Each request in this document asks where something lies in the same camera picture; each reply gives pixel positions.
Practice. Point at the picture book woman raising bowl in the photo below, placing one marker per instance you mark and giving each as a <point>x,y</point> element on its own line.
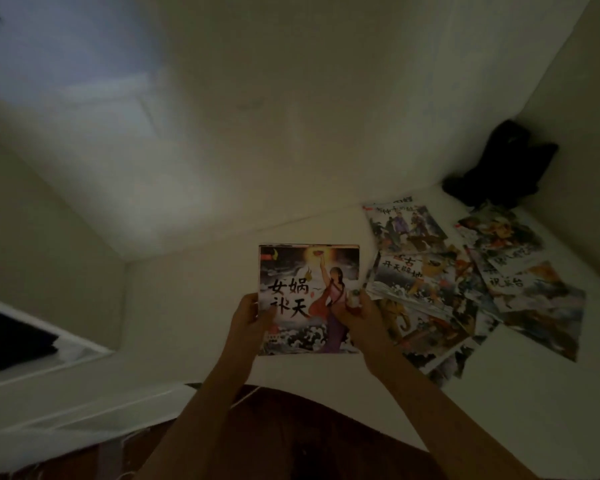
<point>300,264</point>

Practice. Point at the person's right hand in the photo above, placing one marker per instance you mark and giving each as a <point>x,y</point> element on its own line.
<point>370,334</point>

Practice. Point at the person's dark clothing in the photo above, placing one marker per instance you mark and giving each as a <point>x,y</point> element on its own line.
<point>305,434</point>

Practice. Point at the person's left hand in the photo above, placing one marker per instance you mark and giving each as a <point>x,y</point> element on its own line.
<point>247,329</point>

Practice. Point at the person's left forearm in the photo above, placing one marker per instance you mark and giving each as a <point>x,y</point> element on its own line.
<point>195,424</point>

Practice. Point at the person's right forearm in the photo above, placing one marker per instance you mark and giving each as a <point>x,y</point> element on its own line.
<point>445,424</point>

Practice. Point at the black cloth object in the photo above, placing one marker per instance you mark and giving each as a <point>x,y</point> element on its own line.
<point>505,164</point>

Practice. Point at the pile of books and magazines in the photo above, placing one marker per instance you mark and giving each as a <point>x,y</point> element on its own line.
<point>430,314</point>

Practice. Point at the picture book pig melon print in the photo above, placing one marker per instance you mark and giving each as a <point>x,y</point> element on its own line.
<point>500,234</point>

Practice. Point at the picture book robed men print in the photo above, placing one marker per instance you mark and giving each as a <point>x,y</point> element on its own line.
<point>405,227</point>

